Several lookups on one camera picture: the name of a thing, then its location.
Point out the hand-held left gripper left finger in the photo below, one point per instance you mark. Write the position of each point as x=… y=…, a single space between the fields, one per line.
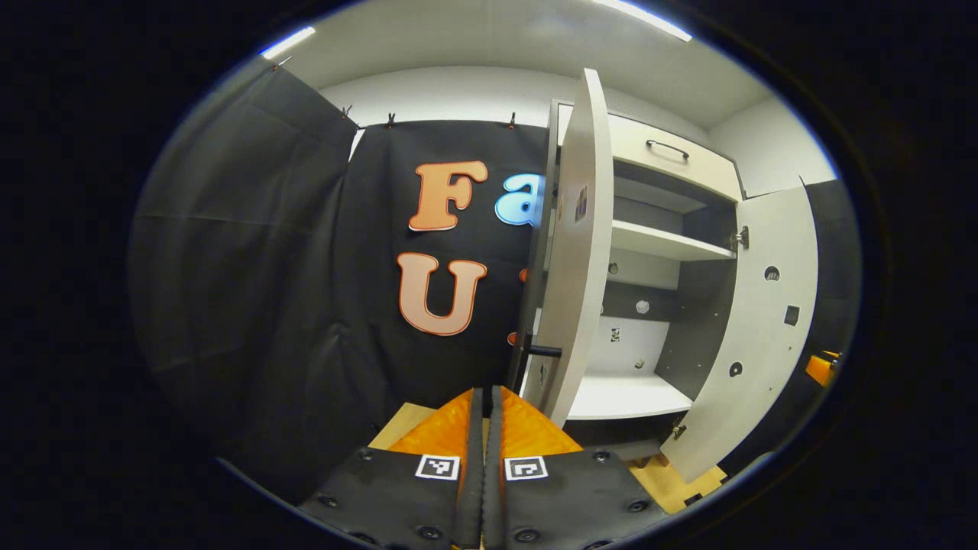
x=471 y=489

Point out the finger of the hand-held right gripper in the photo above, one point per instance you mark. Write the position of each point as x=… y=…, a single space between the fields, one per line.
x=821 y=370

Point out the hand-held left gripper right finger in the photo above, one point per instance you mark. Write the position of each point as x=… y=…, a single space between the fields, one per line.
x=493 y=489

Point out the beige cabinet door headphone sticker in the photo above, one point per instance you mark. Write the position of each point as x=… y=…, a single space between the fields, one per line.
x=764 y=344

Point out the beige double-door shoe cabinet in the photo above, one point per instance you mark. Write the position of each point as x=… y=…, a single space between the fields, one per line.
x=695 y=336

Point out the beige cabinet door camera sticker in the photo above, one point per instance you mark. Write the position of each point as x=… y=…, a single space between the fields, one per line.
x=581 y=290

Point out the black backdrop cloth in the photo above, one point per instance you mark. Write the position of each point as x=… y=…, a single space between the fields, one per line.
x=252 y=267

